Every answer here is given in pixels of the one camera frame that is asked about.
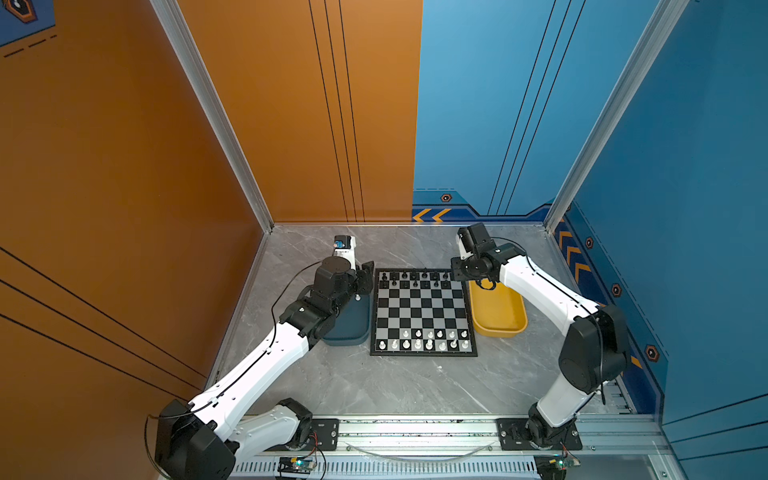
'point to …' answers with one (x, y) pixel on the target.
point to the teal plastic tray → (353, 325)
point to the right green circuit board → (561, 463)
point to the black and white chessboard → (421, 312)
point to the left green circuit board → (296, 464)
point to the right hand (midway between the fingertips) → (455, 270)
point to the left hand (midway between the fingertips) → (366, 260)
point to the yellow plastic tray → (497, 312)
